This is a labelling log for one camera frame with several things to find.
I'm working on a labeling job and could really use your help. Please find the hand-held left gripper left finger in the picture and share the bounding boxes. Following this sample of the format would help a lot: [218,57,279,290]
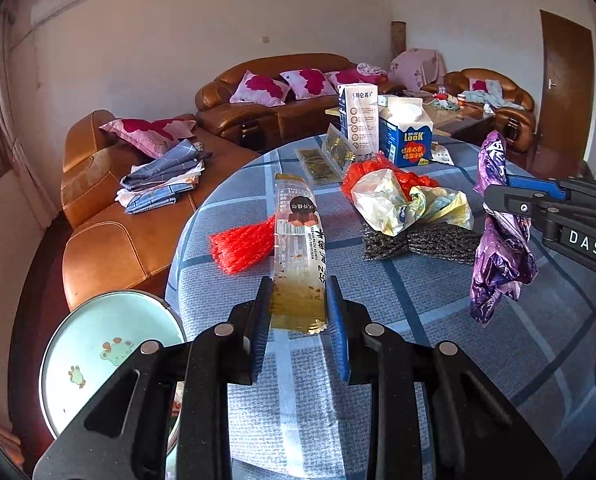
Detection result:
[32,275,276,480]

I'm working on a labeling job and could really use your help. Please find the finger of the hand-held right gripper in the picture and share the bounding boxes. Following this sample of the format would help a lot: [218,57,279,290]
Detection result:
[507,175,579,201]
[483,185,564,221]

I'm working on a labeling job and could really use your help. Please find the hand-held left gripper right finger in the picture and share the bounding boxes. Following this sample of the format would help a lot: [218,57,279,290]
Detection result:
[324,276,562,480]

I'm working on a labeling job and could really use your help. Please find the purple foil wrapper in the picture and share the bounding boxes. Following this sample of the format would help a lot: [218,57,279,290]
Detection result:
[469,130,539,325]

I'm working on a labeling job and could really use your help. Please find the long clear gold snack wrapper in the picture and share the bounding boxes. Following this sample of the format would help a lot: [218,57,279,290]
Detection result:
[269,172,329,335]

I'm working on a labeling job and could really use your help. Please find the red foam net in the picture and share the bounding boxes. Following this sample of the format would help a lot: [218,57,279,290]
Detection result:
[209,212,279,277]

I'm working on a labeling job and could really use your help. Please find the black foam mesh sheet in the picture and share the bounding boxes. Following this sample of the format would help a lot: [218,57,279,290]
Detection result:
[360,222,484,263]

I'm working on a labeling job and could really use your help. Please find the pale yellow plastic bag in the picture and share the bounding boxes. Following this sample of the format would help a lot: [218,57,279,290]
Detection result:
[350,169,475,237]

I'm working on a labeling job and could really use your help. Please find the red plastic bag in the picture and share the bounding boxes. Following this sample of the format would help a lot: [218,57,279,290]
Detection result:
[341,152,441,206]

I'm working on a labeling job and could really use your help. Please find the pale green enamel basin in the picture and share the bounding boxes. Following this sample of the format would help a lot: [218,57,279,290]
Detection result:
[38,290,189,461]

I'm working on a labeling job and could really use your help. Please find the brown leather armchair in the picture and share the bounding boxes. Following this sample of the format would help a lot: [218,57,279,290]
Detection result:
[443,68,536,146]

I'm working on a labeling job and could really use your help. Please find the small white packet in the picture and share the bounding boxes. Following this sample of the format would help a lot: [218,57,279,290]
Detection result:
[429,142,456,166]

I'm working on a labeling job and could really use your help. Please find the blue plaid tablecloth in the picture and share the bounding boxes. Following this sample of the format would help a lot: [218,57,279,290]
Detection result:
[165,132,596,480]

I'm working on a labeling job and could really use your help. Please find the light blue cloth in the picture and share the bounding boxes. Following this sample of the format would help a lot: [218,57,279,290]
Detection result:
[460,80,521,111]

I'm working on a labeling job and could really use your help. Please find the brown wooden door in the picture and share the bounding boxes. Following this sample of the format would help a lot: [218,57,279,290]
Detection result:
[528,9,594,166]

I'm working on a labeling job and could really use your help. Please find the blue white gable milk carton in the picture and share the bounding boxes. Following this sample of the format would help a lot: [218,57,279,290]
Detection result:
[378,96,433,167]

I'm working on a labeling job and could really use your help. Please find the pink cloth covered appliance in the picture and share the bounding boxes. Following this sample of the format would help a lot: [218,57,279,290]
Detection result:
[389,48,448,91]

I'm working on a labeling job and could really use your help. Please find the clear small packets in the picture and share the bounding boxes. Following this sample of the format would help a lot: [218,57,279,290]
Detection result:
[296,147,343,183]

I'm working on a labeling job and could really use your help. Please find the folded light blue bedsheet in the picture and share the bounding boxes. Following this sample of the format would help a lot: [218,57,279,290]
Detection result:
[116,175,201,215]

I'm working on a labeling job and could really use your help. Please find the tall white navy carton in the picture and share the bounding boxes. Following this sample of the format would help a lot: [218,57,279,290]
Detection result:
[338,82,381,153]

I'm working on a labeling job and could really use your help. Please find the brown leather chaise sofa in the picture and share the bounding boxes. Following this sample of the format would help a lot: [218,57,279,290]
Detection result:
[60,109,263,311]

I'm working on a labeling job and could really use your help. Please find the gold snack packet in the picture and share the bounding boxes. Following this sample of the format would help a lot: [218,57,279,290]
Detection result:
[322,123,359,168]

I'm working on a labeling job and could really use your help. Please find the folded grey plaid bedsheet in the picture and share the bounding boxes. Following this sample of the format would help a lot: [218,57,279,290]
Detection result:
[120,140,213,193]

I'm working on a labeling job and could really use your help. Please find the tall bamboo cylinder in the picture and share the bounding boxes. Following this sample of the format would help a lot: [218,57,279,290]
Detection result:
[390,21,407,58]

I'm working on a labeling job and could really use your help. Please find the large pink floral pillow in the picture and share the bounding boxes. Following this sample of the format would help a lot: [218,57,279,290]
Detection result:
[99,117,199,159]

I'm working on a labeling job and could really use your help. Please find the brown leather three-seat sofa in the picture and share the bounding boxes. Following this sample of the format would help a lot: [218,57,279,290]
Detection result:
[195,53,393,153]

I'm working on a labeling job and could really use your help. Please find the beige curtain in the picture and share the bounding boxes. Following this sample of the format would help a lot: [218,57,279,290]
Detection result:
[0,10,58,221]

